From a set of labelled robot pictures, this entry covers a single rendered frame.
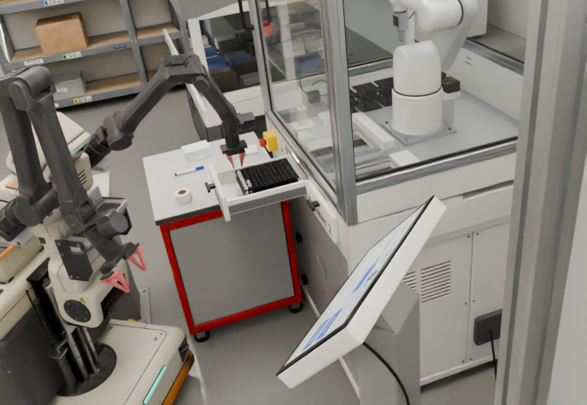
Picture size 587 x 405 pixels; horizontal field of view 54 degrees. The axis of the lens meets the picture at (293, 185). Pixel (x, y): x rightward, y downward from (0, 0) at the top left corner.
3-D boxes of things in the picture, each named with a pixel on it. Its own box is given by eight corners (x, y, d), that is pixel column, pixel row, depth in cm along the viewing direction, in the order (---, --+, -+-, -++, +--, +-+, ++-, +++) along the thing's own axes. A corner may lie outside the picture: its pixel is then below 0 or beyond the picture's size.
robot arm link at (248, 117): (221, 105, 217) (229, 124, 214) (251, 98, 220) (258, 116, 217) (221, 121, 228) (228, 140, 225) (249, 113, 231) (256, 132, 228)
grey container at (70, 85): (43, 104, 562) (37, 87, 554) (46, 93, 588) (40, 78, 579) (85, 95, 569) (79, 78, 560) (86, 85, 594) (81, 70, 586)
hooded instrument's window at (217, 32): (203, 107, 299) (185, 20, 276) (164, 29, 448) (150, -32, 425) (405, 62, 322) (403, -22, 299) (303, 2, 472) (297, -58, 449)
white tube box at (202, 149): (187, 162, 279) (184, 153, 277) (183, 155, 287) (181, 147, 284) (212, 155, 283) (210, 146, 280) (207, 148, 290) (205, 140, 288)
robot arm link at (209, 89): (178, 56, 182) (189, 84, 178) (195, 48, 181) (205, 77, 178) (221, 111, 222) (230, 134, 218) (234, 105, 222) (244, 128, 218)
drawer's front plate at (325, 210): (334, 244, 200) (332, 217, 195) (307, 203, 224) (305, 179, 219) (340, 243, 200) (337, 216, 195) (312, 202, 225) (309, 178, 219)
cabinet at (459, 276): (363, 421, 233) (350, 264, 193) (288, 272, 319) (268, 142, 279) (564, 348, 252) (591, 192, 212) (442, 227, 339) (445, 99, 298)
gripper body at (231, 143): (248, 149, 227) (245, 132, 223) (223, 155, 225) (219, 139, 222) (245, 143, 233) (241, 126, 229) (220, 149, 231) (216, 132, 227)
